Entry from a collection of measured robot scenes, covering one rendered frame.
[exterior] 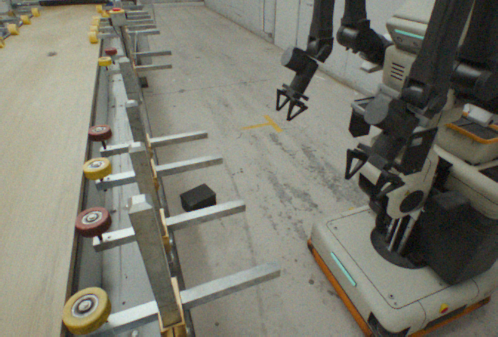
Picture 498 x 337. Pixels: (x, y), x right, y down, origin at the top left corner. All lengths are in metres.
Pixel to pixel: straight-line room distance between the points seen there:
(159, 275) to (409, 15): 0.89
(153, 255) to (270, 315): 1.18
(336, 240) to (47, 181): 1.25
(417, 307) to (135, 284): 1.09
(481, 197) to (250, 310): 1.11
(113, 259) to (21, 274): 0.38
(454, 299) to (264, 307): 0.84
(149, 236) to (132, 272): 0.60
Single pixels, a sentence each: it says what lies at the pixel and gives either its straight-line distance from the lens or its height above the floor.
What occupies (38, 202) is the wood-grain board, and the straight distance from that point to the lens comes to 1.02.
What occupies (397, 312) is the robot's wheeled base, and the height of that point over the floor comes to 0.28.
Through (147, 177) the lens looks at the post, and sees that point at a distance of 0.75.
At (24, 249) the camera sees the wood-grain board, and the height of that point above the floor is 0.90.
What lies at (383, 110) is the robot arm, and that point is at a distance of 0.67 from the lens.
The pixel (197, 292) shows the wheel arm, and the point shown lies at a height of 0.83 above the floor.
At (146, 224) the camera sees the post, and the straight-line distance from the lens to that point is 0.49.
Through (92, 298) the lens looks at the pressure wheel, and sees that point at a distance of 0.73.
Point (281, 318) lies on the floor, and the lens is 1.67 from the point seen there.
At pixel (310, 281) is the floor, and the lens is 1.79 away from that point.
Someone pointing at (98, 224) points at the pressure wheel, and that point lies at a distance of 0.86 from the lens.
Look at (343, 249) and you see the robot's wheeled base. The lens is 1.59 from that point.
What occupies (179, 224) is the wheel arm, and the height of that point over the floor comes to 0.81.
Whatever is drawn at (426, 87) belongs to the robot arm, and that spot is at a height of 1.24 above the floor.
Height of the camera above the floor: 1.47
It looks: 34 degrees down
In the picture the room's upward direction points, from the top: straight up
